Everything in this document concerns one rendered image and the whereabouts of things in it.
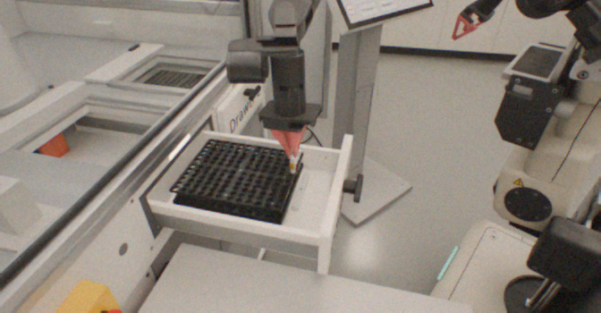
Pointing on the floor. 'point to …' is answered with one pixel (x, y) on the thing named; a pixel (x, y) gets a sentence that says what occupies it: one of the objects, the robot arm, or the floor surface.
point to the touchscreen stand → (382, 194)
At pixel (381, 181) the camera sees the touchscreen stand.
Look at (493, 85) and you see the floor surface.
